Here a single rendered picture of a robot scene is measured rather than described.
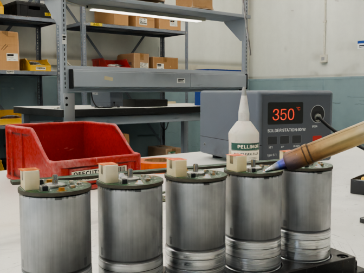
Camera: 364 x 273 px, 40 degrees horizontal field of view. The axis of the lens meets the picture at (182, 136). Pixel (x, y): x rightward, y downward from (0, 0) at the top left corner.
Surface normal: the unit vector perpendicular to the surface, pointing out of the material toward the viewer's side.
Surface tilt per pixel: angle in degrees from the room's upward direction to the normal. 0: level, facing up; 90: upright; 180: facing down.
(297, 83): 90
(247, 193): 90
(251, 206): 90
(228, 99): 90
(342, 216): 0
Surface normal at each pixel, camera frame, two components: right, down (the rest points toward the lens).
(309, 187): -0.09, 0.09
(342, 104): -0.79, 0.06
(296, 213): -0.43, 0.08
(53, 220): 0.17, 0.09
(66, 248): 0.50, 0.07
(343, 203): 0.00, -1.00
